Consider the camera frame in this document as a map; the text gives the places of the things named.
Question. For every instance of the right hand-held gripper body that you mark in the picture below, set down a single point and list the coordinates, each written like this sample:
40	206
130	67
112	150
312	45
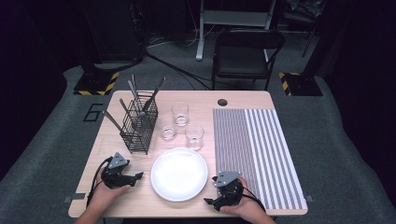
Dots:
232	193

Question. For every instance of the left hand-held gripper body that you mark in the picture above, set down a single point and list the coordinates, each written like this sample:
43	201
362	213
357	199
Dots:
116	174

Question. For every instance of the white plate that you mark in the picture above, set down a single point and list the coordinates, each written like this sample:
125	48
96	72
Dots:
179	174

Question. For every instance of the clear drinking glass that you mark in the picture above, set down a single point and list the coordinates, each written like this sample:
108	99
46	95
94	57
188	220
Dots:
180	119
168	133
195	143

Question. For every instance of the metal fork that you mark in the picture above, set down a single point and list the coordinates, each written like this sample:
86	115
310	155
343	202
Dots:
125	109

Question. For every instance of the person's right hand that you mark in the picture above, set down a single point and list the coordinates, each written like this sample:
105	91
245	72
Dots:
249	208

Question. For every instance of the person's left hand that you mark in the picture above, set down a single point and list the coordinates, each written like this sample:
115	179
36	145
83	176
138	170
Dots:
104	196

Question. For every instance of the grey tape piece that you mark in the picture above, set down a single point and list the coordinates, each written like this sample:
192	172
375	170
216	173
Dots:
309	198
74	197

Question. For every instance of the striped placemat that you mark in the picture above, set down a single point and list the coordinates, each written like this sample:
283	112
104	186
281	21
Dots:
258	146

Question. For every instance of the metal cutlery piece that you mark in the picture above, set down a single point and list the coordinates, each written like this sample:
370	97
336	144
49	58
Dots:
130	85
133	81
154	93

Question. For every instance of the black hazard-striped stand base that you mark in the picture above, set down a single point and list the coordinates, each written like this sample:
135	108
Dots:
302	85
93	84

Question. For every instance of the black folding chair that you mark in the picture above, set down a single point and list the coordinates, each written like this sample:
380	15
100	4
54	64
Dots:
243	59

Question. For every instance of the large black box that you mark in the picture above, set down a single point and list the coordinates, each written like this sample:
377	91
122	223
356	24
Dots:
112	28

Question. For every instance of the white desk frame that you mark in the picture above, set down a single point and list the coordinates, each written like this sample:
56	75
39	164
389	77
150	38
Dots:
232	18

